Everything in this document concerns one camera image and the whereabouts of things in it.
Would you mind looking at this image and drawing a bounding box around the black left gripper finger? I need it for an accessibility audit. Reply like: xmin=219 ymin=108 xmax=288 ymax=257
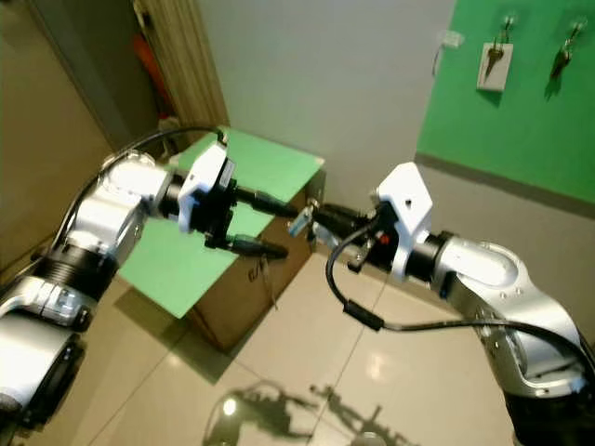
xmin=232 ymin=189 xmax=289 ymax=220
xmin=216 ymin=236 xmax=289 ymax=262

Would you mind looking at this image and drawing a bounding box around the brown cardboard box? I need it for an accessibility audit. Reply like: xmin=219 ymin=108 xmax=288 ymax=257
xmin=186 ymin=167 xmax=326 ymax=352

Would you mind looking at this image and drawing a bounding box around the green sheet on box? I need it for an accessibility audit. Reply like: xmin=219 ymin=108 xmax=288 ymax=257
xmin=116 ymin=128 xmax=326 ymax=319

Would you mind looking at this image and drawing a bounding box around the white bottle with red cap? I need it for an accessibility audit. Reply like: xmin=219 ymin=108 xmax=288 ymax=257
xmin=156 ymin=111 xmax=182 ymax=138

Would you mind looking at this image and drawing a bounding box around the wooden cabinet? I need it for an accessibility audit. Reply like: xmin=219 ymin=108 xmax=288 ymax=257
xmin=135 ymin=0 xmax=224 ymax=140

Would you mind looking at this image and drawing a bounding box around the orange plastic item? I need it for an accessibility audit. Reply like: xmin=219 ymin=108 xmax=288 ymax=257
xmin=133 ymin=35 xmax=173 ymax=117

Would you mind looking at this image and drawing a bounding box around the pale door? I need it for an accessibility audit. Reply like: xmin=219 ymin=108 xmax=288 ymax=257
xmin=0 ymin=0 xmax=112 ymax=215

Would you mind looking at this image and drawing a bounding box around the dark hanging key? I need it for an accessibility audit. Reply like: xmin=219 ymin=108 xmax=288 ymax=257
xmin=550 ymin=42 xmax=575 ymax=80

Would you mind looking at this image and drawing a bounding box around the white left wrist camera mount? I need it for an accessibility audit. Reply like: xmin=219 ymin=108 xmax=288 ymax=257
xmin=178 ymin=144 xmax=229 ymax=233

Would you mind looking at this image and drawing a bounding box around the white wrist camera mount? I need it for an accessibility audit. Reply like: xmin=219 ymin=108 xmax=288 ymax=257
xmin=178 ymin=144 xmax=229 ymax=233
xmin=372 ymin=161 xmax=433 ymax=280

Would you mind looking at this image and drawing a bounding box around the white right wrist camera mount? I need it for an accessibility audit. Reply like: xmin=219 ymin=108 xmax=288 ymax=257
xmin=372 ymin=161 xmax=433 ymax=280

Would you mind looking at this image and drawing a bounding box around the green wall board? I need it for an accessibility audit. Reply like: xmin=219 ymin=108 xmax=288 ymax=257
xmin=416 ymin=0 xmax=595 ymax=203

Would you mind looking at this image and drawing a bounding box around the white adhesive wall hook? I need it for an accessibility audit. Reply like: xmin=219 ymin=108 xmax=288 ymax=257
xmin=430 ymin=30 xmax=466 ymax=75

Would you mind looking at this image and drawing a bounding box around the clear wall hook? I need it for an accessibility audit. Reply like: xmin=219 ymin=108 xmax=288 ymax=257
xmin=567 ymin=17 xmax=588 ymax=47
xmin=500 ymin=11 xmax=520 ymax=43

